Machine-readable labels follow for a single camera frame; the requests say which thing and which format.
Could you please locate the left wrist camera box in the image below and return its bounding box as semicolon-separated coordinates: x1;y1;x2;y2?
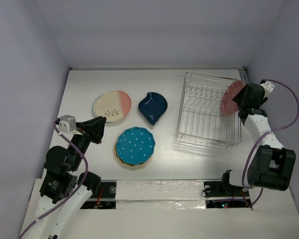
57;115;77;133

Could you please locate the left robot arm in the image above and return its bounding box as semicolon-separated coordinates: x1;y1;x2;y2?
19;115;106;239

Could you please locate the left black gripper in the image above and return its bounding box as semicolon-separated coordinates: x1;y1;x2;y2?
69;115;107;169

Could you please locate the cream and pink plate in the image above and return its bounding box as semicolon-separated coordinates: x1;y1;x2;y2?
95;90;132;123

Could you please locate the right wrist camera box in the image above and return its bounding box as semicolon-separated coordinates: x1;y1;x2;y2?
260;79;275;98

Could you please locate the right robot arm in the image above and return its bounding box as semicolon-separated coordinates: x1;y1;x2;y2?
220;80;299;191

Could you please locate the dark blue leaf plate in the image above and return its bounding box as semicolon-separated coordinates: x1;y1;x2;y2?
138;92;168;125

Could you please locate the wire dish rack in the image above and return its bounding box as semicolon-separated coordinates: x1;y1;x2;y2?
176;72;242;148

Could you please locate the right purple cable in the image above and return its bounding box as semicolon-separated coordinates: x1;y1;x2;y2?
241;79;299;209

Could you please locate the yellow dotted plate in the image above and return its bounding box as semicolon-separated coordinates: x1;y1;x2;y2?
115;147;153;166

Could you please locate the teal dotted plate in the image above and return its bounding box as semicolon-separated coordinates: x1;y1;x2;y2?
115;126;155;154

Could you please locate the silver foil strip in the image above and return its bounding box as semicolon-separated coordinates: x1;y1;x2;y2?
115;180;206;210

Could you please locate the pink dotted plate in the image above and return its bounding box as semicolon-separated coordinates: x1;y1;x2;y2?
220;81;244;116

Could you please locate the white watermelon pattern plate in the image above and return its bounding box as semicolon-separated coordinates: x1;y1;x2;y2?
92;95;102;118

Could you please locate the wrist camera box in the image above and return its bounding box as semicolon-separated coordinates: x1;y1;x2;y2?
260;79;275;98
57;115;77;133

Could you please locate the metal rail at wall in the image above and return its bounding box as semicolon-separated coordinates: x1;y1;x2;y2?
239;69;249;85

